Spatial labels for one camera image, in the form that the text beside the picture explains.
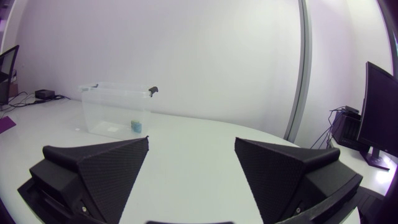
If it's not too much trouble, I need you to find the black power cable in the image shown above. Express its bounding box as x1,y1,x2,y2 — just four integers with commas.
0,91,71,111

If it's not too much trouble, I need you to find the clear plastic container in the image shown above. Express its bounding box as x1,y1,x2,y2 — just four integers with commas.
78,82,159,141

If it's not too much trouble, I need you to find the dark mat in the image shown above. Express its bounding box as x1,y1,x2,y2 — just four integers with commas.
0,116,17,135

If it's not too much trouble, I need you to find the black computer box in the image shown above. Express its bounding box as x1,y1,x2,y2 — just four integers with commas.
331,105,371,153

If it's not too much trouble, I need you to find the black mesh chair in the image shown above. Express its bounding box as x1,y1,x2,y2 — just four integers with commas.
0,44,20,106

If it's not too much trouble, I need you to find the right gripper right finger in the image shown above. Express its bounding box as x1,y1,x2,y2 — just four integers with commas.
234,137,364,224

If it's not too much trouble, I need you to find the black power brick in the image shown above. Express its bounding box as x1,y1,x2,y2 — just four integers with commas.
34,89,56,101

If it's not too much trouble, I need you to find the dark computer screen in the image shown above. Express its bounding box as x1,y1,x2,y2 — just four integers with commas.
356,61,398,171

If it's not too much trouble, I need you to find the blue toy brick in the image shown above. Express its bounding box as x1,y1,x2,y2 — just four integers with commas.
130,119,143,134

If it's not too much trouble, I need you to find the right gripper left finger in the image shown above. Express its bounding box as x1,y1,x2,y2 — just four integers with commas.
29,136,150,224

